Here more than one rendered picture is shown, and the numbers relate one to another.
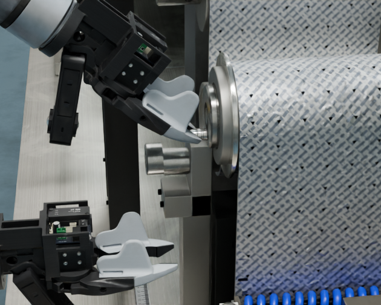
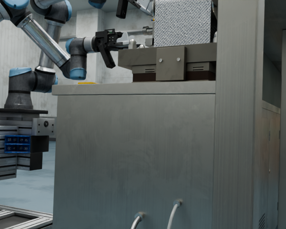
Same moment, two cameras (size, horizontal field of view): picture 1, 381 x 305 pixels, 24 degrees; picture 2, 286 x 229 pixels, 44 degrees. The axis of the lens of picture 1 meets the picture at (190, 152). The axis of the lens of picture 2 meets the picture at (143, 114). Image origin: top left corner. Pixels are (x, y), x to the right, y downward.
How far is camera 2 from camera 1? 129 cm
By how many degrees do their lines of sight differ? 44
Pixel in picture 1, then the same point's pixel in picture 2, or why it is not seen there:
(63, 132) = (118, 12)
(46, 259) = (104, 37)
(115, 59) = not seen: outside the picture
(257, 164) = (160, 12)
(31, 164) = not seen: hidden behind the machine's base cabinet
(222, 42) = not seen: hidden behind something
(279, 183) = (165, 18)
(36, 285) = (102, 47)
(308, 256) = (174, 43)
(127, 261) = (123, 38)
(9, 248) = (99, 37)
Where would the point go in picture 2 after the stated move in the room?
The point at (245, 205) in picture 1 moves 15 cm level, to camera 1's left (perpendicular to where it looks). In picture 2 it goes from (156, 26) to (127, 30)
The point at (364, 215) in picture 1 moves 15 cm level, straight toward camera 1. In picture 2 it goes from (189, 28) to (163, 20)
